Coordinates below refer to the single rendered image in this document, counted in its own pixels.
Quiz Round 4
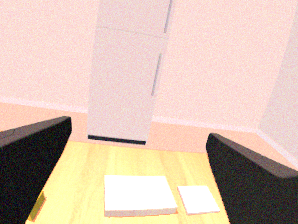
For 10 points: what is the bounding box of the yellow flat block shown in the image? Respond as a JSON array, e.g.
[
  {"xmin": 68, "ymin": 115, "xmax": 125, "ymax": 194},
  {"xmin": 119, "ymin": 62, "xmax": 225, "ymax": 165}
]
[{"xmin": 28, "ymin": 192, "xmax": 45, "ymax": 221}]

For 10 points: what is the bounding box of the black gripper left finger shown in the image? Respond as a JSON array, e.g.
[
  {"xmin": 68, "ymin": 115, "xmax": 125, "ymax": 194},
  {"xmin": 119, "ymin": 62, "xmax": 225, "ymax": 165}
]
[{"xmin": 0, "ymin": 116, "xmax": 72, "ymax": 224}]

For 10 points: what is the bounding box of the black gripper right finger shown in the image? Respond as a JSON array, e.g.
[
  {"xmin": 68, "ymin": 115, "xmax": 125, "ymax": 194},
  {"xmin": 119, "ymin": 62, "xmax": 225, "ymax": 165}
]
[{"xmin": 205, "ymin": 132, "xmax": 298, "ymax": 224}]

